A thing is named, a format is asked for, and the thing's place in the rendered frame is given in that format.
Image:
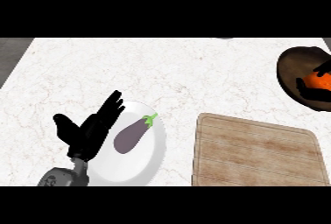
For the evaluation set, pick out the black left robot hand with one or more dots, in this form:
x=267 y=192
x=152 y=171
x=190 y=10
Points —
x=92 y=131

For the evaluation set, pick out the orange squash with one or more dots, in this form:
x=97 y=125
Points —
x=318 y=81

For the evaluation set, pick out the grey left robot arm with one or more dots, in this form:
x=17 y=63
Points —
x=64 y=176

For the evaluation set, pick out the wooden cutting board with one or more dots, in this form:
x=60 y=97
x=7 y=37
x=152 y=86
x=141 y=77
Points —
x=256 y=153

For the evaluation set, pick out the dark pan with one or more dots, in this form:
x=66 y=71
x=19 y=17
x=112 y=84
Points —
x=298 y=65

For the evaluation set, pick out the purple eggplant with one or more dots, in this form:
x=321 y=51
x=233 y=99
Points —
x=132 y=135

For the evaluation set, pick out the white plate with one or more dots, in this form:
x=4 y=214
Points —
x=134 y=157

